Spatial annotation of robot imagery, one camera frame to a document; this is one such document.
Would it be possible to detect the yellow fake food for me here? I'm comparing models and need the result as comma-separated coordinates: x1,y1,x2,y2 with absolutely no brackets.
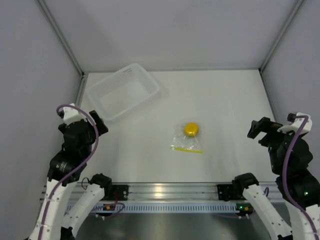
183,122,199,137

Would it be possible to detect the clear zip top bag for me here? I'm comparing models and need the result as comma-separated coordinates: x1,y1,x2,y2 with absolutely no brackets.
170,122,203,154

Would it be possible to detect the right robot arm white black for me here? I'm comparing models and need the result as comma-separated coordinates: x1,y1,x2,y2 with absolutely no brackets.
232,112,320,240

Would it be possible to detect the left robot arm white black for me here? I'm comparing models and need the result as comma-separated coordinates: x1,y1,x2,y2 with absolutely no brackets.
29,104,113,240

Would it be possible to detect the white plastic basket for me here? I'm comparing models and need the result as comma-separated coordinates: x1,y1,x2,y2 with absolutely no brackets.
87,63,160,122

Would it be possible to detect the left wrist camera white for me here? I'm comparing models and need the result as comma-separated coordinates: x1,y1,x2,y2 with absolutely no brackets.
57,103,86,125

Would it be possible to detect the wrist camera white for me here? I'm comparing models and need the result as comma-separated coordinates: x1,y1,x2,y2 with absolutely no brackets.
277,112,313,135
57,103,86,125

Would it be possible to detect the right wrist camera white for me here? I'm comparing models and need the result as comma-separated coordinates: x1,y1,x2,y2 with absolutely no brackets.
277,112,313,135

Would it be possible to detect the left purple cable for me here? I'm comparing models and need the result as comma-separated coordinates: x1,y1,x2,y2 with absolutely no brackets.
36,104,100,240

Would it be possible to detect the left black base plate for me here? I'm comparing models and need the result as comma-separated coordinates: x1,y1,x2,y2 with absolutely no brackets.
105,184,129,202

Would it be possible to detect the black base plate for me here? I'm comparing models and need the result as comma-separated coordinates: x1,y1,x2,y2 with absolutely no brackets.
105,184,129,202
217,184,245,202

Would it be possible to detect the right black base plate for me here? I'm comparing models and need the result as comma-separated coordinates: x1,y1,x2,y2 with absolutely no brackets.
217,184,245,202

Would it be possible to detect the aluminium mounting rail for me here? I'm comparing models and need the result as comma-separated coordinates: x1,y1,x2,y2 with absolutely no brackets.
114,182,230,202

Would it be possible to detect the grey slotted cable duct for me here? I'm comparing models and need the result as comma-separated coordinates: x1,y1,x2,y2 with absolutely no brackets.
91,202,240,214

